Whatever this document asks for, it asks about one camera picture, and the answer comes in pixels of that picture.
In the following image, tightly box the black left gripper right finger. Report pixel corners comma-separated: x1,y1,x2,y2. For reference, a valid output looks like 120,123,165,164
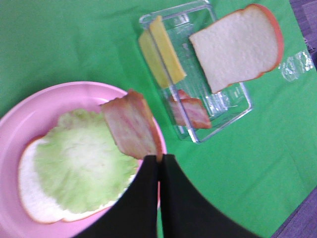
158,154,257,238

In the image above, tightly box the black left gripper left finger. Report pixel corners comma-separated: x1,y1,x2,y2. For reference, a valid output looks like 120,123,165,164
76,155,158,238

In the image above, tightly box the green toy lettuce leaf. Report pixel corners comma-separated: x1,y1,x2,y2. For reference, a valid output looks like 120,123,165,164
35,109,139,213

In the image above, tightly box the toy bacon strip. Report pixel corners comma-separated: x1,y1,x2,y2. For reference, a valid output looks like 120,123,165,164
169,89,212,129
100,90,163,162

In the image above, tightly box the toy bread slice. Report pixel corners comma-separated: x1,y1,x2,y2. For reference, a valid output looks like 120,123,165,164
189,3,284,94
18,138,140,223

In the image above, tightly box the yellow toy cheese slice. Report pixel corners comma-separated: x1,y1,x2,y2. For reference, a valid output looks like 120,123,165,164
138,15,186,89

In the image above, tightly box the green tablecloth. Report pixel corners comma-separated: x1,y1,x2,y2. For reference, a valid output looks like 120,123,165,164
0,0,317,238

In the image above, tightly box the right clear plastic tray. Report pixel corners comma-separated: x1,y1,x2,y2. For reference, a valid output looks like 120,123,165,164
139,0,253,143

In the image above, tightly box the pink round plate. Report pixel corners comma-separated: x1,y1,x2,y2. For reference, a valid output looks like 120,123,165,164
0,81,167,238

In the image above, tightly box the clear plastic wrap piece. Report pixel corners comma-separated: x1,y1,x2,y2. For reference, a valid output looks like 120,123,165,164
278,50,315,82

